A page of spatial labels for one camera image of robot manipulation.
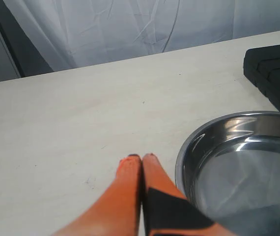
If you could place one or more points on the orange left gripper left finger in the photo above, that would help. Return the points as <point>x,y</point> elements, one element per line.
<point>117,211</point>

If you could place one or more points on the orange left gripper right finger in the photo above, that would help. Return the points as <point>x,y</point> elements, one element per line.
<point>167,212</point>

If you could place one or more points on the black plastic tool case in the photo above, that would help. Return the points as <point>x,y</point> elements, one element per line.
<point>261,67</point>

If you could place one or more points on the round stainless steel tray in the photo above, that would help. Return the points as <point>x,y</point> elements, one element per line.
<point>229,169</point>

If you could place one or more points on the white backdrop curtain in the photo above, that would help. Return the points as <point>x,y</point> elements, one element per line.
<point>76,33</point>

